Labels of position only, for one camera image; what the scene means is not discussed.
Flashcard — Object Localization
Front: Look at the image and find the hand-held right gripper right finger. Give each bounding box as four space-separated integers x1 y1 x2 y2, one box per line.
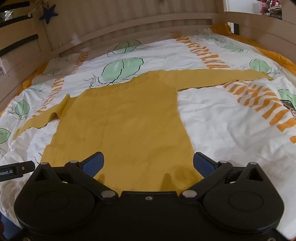
180 152 264 199

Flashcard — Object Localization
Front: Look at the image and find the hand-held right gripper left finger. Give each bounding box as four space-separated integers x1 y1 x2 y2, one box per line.
34 151 117 202

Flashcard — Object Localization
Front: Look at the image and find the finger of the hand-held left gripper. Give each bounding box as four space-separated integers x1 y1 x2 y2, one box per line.
20 160 36 178

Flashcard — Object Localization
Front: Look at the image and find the yellow knit sweater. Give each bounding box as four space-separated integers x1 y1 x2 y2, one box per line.
13 69 275 193

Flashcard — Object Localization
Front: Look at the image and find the pile of colourful clothes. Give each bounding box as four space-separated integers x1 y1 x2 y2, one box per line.
254 0 284 17

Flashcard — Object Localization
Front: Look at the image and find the white leaf printed blanket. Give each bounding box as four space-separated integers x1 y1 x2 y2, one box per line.
0 27 296 235

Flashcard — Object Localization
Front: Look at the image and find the dark patterned object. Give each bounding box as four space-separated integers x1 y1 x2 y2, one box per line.
279 99 296 119

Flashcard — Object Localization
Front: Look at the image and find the black foam strip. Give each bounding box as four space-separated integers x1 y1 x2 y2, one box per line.
0 34 39 56
0 17 33 29

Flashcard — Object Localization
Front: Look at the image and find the blue star decoration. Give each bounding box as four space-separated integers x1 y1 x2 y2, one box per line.
38 4 57 25

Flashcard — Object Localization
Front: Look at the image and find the wooden bed frame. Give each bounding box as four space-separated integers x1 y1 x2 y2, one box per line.
0 0 296 112

